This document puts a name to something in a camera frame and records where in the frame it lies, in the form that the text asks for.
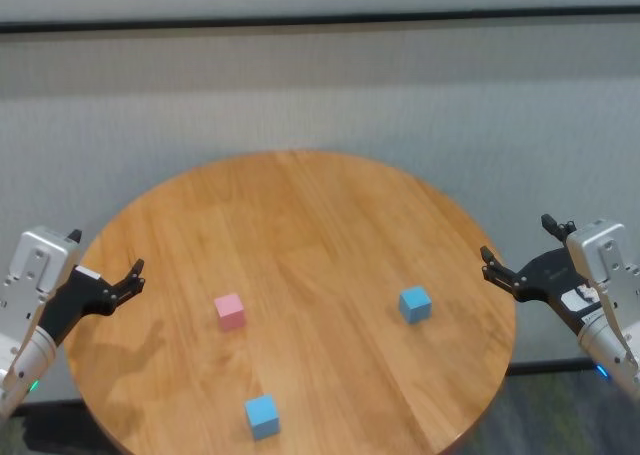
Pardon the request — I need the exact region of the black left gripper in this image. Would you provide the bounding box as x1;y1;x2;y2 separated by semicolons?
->
37;228;147;349

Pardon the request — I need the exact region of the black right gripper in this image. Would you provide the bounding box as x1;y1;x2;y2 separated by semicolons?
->
479;213;604;339

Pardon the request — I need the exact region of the black wall rail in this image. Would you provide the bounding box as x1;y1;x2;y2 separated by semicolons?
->
0;4;640;35

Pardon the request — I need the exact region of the blue cube block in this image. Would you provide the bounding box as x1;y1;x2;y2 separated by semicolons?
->
398;285;433;325
243;393;281;441

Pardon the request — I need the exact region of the pink cube block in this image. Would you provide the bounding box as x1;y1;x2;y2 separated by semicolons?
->
213;293;246;332

